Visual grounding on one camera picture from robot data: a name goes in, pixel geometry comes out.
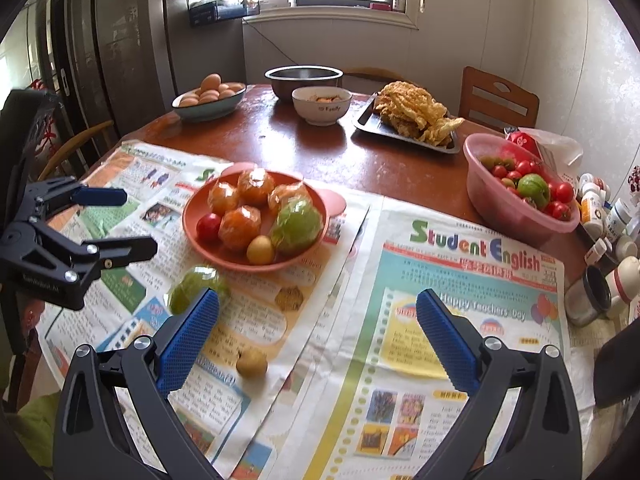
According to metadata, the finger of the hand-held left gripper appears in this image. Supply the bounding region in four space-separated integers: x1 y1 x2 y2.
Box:
27 176 128 221
65 236 159 273

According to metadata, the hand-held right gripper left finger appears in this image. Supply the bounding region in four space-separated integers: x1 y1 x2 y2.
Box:
52 287 221 480

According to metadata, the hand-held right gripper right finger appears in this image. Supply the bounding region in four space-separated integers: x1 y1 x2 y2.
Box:
415 288 583 480

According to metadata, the small brown-yellow fruit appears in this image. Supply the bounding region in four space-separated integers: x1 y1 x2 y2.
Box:
235 346 269 378

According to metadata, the orange plastic plate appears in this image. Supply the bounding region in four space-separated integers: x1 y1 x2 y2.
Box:
181 161 347 273

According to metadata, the red tomato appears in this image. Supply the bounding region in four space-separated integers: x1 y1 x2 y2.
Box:
196 212 223 242

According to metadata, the small plastic-wrapped orange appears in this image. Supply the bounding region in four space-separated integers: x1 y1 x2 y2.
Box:
206 180 242 217

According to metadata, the small yellow round fruit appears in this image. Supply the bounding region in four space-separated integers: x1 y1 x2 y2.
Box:
246 235 276 266

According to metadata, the large plastic-wrapped orange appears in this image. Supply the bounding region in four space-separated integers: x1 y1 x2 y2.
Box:
218 206 262 252

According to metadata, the large green citrus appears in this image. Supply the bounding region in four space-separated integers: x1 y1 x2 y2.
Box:
270 198 324 256

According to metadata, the cartoon-print newspaper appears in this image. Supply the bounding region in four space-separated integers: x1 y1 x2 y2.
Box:
35 140 383 480

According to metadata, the curved wooden chair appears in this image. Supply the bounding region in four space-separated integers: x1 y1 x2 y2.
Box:
37 120 116 181

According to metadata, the red hanging ornament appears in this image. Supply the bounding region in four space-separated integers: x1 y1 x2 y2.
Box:
27 77 63 156

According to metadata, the green-headline newspaper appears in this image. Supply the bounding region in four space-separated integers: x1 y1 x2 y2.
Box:
260 194 573 480

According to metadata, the white table cloth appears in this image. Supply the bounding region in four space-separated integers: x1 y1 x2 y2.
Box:
562 310 616 480

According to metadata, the pink plastic basin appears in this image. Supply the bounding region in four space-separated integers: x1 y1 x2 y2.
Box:
462 132 582 247

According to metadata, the white oval egg bowl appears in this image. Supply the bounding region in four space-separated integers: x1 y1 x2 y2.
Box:
171 82 247 122

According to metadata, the glass jar with black lid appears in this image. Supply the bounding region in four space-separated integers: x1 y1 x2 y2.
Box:
565 265 612 327

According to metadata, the person's green clothing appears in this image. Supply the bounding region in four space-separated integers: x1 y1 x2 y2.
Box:
0 390 63 480

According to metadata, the grey refrigerator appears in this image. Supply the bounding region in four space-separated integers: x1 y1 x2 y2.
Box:
50 0 176 141

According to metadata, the pile of brown eggs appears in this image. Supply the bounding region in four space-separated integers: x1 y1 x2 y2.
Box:
179 73 243 107

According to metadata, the green tomato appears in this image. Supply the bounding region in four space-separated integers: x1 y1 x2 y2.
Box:
516 173 551 204

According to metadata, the pile of small red tomatoes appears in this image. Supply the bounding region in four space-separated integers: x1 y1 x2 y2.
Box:
480 155 576 222

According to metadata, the cluster of white medicine bottles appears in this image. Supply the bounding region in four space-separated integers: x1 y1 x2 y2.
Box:
575 172 640 321

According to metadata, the red package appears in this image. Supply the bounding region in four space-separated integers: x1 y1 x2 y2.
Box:
504 130 543 158

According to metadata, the stainless steel bowl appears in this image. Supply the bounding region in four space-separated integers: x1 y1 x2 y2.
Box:
264 65 344 101

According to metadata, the white plastic bag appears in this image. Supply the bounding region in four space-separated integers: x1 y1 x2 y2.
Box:
505 126 585 186

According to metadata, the dark metal tray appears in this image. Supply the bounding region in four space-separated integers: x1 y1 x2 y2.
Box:
352 92 462 155

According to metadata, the white ceramic bowl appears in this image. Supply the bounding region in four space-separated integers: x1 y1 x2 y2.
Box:
291 86 353 127

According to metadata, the pile of fried food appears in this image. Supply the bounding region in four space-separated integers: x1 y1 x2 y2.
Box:
374 80 466 148

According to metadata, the wooden chair with cutout back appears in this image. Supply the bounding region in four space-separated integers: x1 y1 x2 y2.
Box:
457 66 541 136

